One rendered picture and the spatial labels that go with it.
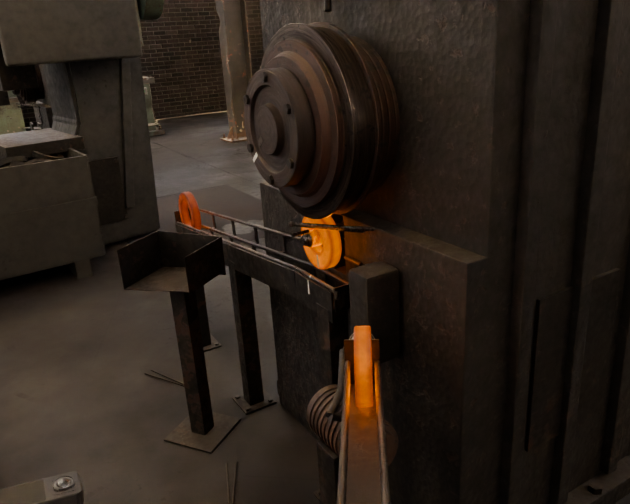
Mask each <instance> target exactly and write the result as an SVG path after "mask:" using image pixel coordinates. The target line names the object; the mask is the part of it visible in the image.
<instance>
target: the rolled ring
mask: <svg viewBox="0 0 630 504"><path fill-rule="evenodd" d="M188 207H189V210H190V214H191V219H190V216H189V211H188ZM179 212H180V217H181V221H182V223H184V224H186V225H189V226H192V227H194V228H197V229H199V230H201V216H200V211H199V207H198V204H197V201H196V199H195V197H194V195H193V194H192V193H191V192H189V191H188V192H182V193H181V194H180V195H179Z"/></svg>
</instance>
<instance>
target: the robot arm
mask: <svg viewBox="0 0 630 504"><path fill-rule="evenodd" d="M83 503H84V493H83V486H82V481H81V477H80V475H79V473H78V472H77V471H72V472H68V473H64V474H60V475H56V476H52V477H48V478H44V479H40V480H36V481H32V482H27V483H23V484H19V485H15V486H11V487H7V488H3V489H0V504H83Z"/></svg>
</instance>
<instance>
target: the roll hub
mask: <svg viewBox="0 0 630 504"><path fill-rule="evenodd" d="M262 72H266V74H267V82H265V83H262V81H261V79H260V73H262ZM246 95H248V96H249V98H250V103H249V104H247V105H245V103H244V122H245V131H246V137H247V142H248V144H252V145H253V148H254V149H253V152H252V153H251V156H252V158H254V156H255V153H256V152H257V155H258V156H257V158H256V160H255V162H254V163H255V165H256V167H257V169H258V171H259V173H260V174H261V176H262V177H263V178H264V179H265V181H266V182H268V181H267V177H268V176H269V175H272V176H273V178H274V184H270V185H272V186H273V187H276V188H282V187H287V186H292V185H297V184H300V183H302V182H303V181H304V180H305V179H306V177H307V176H308V174H309V172H310V170H311V167H312V164H313V160H314V155H315V143H316V138H315V125H314V118H313V113H312V109H311V105H310V102H309V99H308V97H307V94H306V92H305V90H304V88H303V86H302V84H301V83H300V81H299V80H298V78H297V77H296V76H295V75H294V74H293V73H292V72H291V71H289V70H288V69H286V68H282V67H279V68H268V69H260V70H258V71H257V72H256V73H255V74H254V75H253V76H252V78H251V79H250V81H249V84H248V87H247V90H246ZM285 104H289V105H290V107H291V113H290V114H288V115H285V113H284V111H283V106H284V105H285ZM291 158H292V160H293V162H294V167H293V168H291V169H288V167H287V165H286V161H287V159H291Z"/></svg>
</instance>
